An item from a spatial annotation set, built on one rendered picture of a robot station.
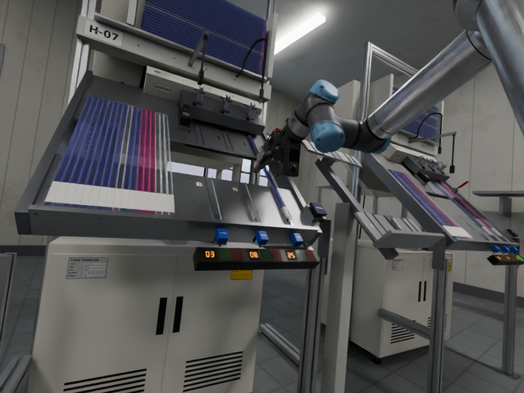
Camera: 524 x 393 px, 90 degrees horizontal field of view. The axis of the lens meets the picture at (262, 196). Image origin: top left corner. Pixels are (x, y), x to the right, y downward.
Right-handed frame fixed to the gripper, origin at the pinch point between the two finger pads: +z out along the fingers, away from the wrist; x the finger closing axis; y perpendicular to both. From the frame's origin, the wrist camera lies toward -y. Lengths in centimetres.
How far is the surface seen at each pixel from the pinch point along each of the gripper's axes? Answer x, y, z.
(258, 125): -2.7, 28.0, 1.8
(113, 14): 56, 77, 5
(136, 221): 40.4, -25.5, -6.4
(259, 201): 7.2, -14.0, -2.9
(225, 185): 17.0, -8.9, -1.6
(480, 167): -351, 104, 28
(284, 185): -8.1, -1.8, 2.0
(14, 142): 156, 200, 245
